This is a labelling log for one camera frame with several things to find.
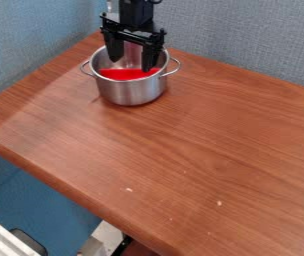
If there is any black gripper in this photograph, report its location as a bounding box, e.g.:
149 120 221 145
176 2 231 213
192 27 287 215
100 0 166 72

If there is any red flat object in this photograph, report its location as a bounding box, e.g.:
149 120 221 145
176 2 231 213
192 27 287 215
100 68 160 81

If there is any silver metal pot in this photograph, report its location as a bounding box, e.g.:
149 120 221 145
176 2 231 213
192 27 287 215
80 43 181 106

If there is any black box on floor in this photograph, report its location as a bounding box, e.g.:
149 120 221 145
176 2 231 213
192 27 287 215
9 228 49 256

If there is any white ribbed radiator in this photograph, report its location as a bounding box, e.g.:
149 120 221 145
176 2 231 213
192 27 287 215
0 211 32 256

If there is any white table leg bracket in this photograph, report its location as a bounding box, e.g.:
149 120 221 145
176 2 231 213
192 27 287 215
77 221 124 256

